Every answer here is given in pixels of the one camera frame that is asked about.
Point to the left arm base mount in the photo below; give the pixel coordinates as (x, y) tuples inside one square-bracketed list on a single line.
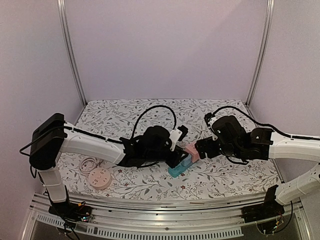
[(71, 213)]

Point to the small blue plug adapter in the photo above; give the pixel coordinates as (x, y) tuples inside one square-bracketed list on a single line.
[(187, 161)]

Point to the right aluminium frame post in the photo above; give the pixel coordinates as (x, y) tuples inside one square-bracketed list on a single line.
[(262, 51)]

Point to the pink cube socket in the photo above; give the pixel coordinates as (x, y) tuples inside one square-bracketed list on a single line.
[(191, 149)]

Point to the aluminium frame post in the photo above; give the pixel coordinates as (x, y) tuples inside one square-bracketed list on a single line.
[(262, 51), (61, 6)]

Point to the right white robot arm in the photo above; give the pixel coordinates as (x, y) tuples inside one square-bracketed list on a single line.
[(298, 147)]

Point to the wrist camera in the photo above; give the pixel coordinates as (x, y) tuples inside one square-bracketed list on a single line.
[(209, 119), (177, 135)]

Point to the left aluminium frame post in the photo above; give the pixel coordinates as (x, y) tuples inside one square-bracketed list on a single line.
[(61, 6)]

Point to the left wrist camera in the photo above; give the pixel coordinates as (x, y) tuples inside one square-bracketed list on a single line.
[(177, 135)]

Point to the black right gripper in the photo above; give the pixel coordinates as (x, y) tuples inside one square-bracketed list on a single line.
[(201, 149)]

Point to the aluminium front rail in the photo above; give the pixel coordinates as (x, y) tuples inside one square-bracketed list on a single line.
[(205, 219)]

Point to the teal power strip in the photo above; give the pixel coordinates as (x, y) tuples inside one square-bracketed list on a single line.
[(175, 172)]

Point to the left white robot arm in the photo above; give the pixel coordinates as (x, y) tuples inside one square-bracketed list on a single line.
[(56, 136)]

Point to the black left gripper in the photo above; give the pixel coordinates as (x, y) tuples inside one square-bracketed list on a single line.
[(176, 158)]

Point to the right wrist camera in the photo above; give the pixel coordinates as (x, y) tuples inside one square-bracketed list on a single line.
[(209, 119)]

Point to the floral table mat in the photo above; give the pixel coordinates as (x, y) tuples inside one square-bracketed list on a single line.
[(206, 179)]

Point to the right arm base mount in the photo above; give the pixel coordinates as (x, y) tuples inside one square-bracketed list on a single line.
[(269, 208)]

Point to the round pink socket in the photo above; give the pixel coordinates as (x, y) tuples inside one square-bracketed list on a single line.
[(99, 178)]

